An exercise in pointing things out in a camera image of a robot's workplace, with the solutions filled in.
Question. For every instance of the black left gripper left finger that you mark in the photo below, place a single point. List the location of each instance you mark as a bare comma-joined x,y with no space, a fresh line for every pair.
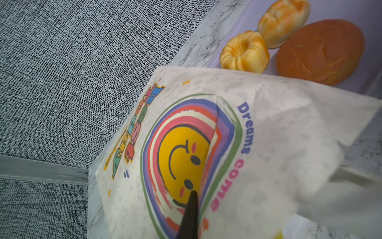
189,225

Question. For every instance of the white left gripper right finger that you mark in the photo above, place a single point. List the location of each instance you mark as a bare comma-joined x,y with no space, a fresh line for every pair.
350,202

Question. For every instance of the white printed paper bag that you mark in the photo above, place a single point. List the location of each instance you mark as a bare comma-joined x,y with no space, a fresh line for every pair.
253,146

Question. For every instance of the orange brown fake bread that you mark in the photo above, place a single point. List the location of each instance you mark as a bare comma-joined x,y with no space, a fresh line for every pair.
325,52

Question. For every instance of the yellow bundt fake bread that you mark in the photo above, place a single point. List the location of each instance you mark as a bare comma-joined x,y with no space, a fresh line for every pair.
245,52

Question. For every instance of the pale yellow fake bun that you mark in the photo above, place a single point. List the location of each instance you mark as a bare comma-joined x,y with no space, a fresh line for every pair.
282,19

